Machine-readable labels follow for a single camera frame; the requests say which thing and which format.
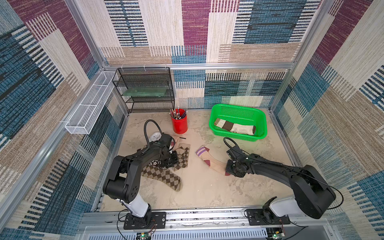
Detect light blue alarm clock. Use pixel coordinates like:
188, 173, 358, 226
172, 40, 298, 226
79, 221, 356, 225
149, 132, 162, 142

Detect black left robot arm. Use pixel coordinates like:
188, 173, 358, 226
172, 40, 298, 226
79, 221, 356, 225
103, 120, 178, 225

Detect aluminium front rail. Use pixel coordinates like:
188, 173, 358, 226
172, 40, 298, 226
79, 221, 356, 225
75, 207, 340, 240

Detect brown white striped sock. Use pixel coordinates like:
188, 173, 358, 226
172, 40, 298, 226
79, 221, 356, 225
214, 119, 256, 136

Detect white wire wall basket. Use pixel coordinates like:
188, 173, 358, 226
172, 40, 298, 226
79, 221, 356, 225
65, 72, 115, 135

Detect red ribbed plastic cup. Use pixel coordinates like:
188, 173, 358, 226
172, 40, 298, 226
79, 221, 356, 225
171, 116, 188, 134

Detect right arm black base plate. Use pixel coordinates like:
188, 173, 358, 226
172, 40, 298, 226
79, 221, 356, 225
244, 209, 291, 226

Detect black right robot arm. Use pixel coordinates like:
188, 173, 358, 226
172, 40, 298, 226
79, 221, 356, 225
223, 137, 337, 220

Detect green plastic basket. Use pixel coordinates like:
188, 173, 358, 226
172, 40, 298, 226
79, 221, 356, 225
209, 104, 268, 142

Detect pens in red cup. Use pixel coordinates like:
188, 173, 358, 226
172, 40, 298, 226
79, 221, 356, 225
170, 108, 187, 120

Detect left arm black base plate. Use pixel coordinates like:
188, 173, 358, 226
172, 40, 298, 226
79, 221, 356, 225
123, 212, 167, 230

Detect black wire mesh shelf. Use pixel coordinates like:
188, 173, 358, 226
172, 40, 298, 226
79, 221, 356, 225
113, 67, 175, 114

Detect brown argyle sock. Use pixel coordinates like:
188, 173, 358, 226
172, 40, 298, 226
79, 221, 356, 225
141, 165, 182, 192
172, 143, 191, 171

